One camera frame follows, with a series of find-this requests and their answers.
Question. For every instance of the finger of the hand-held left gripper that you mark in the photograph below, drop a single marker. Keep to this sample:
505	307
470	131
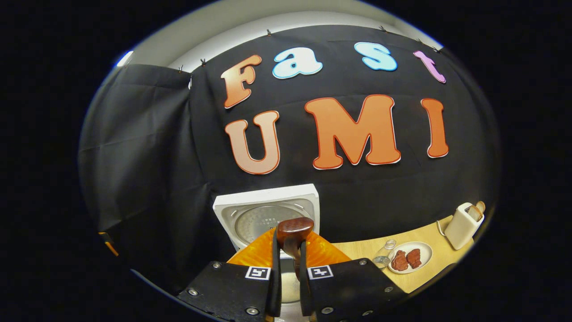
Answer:
109	243

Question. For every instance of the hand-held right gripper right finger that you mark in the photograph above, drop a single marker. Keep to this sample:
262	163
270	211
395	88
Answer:
305	286

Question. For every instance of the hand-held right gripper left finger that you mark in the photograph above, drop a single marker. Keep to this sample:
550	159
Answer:
275	286

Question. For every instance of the brown wooden spoon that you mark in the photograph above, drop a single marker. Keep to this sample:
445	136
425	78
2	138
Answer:
295	229

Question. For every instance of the white rice cooker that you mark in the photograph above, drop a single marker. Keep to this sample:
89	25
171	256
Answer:
250	210

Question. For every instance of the clear glass bottle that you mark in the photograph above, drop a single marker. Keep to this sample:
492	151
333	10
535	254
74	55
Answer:
383	258

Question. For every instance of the red meat piece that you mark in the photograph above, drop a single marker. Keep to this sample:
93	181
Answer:
414	258
399	261

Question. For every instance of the black backdrop cloth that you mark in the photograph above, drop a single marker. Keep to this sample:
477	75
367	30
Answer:
156	156

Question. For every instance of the white plate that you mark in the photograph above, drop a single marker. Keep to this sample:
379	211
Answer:
425	252

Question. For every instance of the white toaster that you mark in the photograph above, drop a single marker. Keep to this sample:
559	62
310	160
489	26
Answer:
460	229

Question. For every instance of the toasted bread slice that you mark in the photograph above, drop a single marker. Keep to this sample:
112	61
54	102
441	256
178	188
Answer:
481	206
473	211

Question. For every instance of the ceiling light panel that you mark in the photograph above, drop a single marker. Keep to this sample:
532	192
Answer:
125	58

